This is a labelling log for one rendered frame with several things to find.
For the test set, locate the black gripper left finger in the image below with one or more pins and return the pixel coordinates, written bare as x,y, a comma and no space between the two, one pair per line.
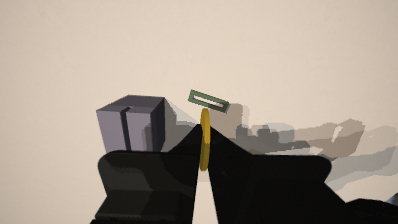
176,170

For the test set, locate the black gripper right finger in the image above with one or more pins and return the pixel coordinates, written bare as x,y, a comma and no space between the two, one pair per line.
234,174

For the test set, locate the gold coin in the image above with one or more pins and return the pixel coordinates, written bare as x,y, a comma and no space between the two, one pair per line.
205,146

